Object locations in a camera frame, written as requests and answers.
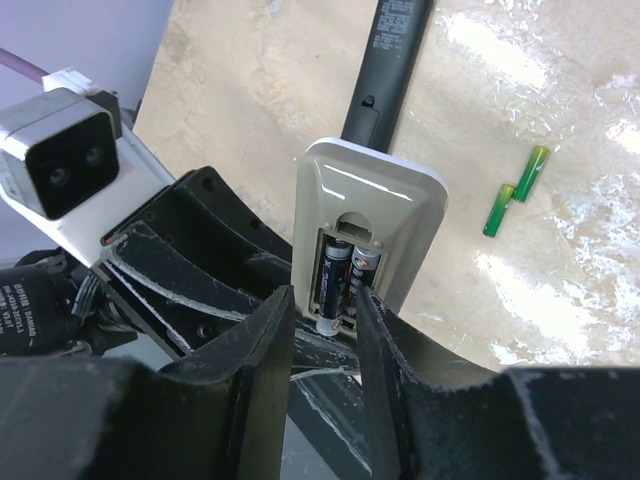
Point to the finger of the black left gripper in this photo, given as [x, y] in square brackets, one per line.
[202, 218]
[175, 295]

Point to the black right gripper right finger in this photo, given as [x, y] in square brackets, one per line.
[432, 415]

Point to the beige white remote control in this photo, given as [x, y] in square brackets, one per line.
[369, 199]

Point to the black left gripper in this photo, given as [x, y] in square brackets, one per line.
[329, 411]

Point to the green battery one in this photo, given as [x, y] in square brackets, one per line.
[532, 169]

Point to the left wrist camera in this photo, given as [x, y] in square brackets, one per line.
[72, 167]

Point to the black battery pair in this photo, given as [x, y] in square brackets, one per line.
[332, 283]
[362, 271]

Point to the green battery two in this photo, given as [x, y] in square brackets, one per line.
[498, 210]

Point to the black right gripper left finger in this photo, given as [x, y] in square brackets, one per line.
[218, 413]

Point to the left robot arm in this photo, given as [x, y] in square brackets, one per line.
[179, 358]

